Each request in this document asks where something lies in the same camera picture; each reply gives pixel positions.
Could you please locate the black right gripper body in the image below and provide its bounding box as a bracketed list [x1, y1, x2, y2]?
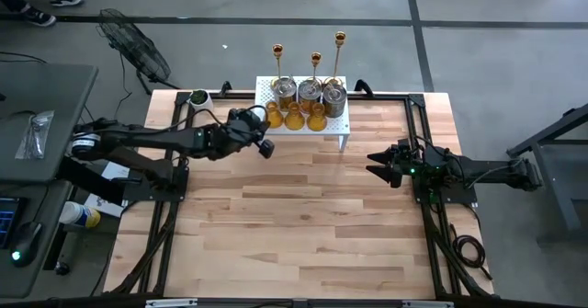
[395, 138, 424, 188]

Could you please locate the candle tin orange label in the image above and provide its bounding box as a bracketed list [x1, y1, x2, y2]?
[297, 78, 322, 115]

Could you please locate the white perforated shelf riser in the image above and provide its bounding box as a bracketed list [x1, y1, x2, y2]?
[252, 74, 351, 153]

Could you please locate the black floor fan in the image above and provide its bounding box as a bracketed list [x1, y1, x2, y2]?
[95, 7, 181, 96]

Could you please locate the black computer mouse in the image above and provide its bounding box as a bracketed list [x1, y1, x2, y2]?
[7, 220, 43, 268]

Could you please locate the medium gold candlestick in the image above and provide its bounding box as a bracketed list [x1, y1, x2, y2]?
[270, 43, 290, 88]

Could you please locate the white bottle yellow label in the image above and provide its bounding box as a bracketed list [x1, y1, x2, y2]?
[58, 200, 102, 230]

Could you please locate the white paper sheet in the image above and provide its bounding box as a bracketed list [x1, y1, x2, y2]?
[85, 192, 125, 219]
[101, 163, 132, 181]

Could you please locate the candle tin pale green label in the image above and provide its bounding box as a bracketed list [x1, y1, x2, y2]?
[273, 76, 299, 111]

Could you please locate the silver candle tin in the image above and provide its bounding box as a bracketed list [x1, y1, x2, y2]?
[322, 83, 348, 120]

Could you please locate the silver bracket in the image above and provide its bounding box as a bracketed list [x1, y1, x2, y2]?
[401, 300, 456, 308]
[144, 298, 198, 308]

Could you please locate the black support beam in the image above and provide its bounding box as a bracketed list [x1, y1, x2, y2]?
[57, 158, 128, 207]

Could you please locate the black coiled cable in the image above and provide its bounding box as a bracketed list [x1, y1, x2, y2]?
[448, 222, 493, 281]

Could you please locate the white pot with green plant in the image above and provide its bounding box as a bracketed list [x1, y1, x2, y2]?
[188, 88, 215, 114]

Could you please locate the grey desk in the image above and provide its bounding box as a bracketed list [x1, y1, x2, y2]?
[0, 178, 75, 300]
[0, 62, 100, 184]

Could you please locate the amber ribbed glass candle holder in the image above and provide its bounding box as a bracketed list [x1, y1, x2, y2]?
[306, 101, 329, 133]
[283, 101, 307, 132]
[265, 100, 285, 130]

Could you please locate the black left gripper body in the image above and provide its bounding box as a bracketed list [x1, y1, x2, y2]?
[206, 108, 270, 160]

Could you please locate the laptop screen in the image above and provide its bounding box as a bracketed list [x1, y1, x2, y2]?
[0, 196, 22, 249]

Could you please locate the grey metal table frame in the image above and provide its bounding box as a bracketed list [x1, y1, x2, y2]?
[507, 100, 588, 247]

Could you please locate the tall gold candlestick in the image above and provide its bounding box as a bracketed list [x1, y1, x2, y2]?
[323, 30, 347, 87]

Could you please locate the short gold candlestick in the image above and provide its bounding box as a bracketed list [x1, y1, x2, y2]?
[309, 51, 322, 86]

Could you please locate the black aluminium rig frame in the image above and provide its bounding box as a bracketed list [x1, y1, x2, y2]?
[104, 89, 492, 300]

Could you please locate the clear plastic bag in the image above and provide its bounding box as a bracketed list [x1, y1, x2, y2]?
[15, 109, 55, 161]

